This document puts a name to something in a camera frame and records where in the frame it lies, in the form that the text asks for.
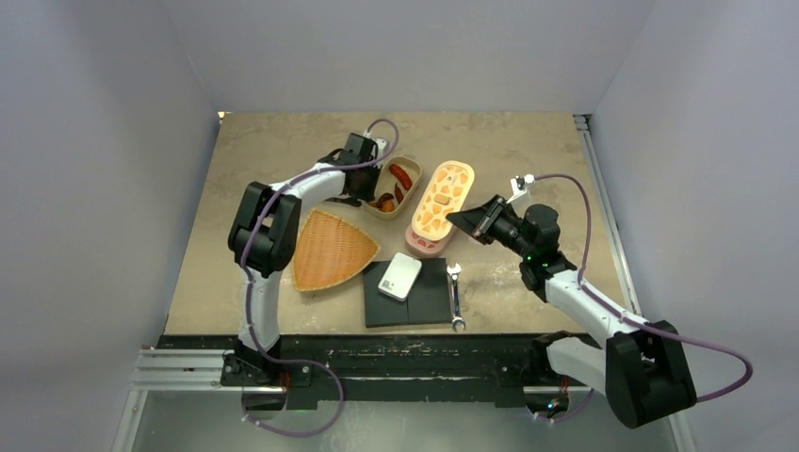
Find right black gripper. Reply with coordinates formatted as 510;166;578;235
448;194;534;260

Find dark red octopus tentacle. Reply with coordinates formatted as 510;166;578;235
375;192;394;208

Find cream lunch box lid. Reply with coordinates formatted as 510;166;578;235
411;160;475;241

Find pink lunch box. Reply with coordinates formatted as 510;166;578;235
405;227;450;258

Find cream lunch box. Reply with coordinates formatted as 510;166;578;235
363;155;423;219

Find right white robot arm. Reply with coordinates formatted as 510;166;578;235
447;196;698;428

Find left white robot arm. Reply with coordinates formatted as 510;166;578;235
227;132;392;385

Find woven bamboo basket tray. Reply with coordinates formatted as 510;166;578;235
292;209;381;292

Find silver open-end wrench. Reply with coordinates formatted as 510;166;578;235
447;263;466;332

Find white power bank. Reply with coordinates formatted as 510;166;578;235
377;252;422;301

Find right black foam block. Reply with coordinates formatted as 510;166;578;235
406;257;452;325

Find black foam block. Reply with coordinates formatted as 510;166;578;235
406;257;452;325
362;261;409;329

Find left black foam block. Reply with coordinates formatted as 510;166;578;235
362;261;409;329

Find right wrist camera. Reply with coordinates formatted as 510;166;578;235
507;173;536;206

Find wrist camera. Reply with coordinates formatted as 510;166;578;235
363;130;391;160
507;173;536;206

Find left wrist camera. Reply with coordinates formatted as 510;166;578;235
363;130;391;160

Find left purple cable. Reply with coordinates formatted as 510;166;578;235
239;118;400;376

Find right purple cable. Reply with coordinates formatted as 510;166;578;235
530;173;754;406

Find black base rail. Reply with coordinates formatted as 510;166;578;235
155;333;587;410

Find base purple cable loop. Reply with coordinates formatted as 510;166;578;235
239;358;347;438

